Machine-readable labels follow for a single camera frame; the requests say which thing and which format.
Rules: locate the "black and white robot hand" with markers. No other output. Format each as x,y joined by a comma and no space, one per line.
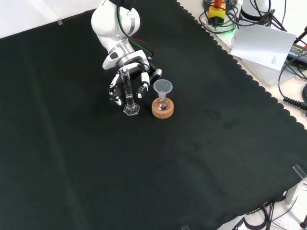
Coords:
134,62

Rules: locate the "clear glass graduated cylinder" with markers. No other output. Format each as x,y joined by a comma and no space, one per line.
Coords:
129,101

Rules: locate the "clear plastic funnel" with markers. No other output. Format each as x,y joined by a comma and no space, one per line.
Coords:
163,85

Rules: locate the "small round-bottom glass flask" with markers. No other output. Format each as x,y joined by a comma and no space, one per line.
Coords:
163,104

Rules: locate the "yellow stop button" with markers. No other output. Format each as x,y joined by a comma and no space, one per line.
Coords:
217,12

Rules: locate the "black bench cloth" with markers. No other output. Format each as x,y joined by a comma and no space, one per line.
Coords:
96,155

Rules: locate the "pale board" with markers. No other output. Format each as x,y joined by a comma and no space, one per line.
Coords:
261,43

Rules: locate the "black power adapter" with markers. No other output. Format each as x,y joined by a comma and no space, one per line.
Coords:
297,52

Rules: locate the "aluminium bracket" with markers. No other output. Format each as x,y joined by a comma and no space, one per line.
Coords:
296,191

